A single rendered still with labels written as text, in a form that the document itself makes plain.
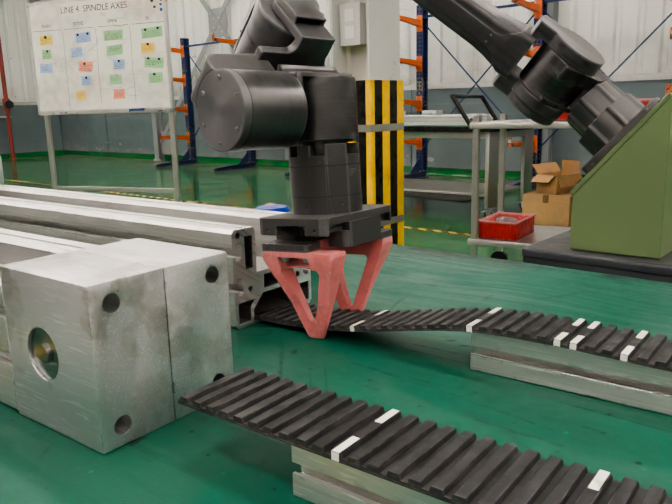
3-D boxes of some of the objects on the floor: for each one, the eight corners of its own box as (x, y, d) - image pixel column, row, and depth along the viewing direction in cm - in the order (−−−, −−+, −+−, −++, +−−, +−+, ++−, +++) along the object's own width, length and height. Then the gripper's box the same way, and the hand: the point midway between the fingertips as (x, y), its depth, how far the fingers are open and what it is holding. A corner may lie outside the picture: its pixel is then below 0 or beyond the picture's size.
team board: (34, 217, 637) (8, 0, 596) (71, 209, 682) (50, 7, 641) (168, 223, 584) (149, -14, 542) (199, 214, 629) (184, -6, 588)
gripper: (321, 141, 48) (334, 352, 50) (391, 137, 56) (400, 318, 58) (248, 146, 51) (264, 341, 54) (324, 142, 60) (335, 311, 62)
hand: (334, 320), depth 56 cm, fingers closed on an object, 5 cm apart
